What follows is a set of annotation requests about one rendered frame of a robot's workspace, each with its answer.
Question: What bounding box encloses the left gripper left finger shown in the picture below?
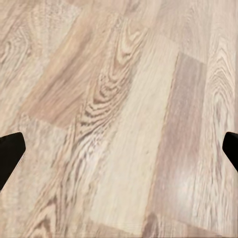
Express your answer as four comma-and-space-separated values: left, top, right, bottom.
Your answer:
0, 132, 26, 191

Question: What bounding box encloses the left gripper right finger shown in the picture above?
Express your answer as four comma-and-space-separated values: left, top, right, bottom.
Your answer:
222, 132, 238, 171

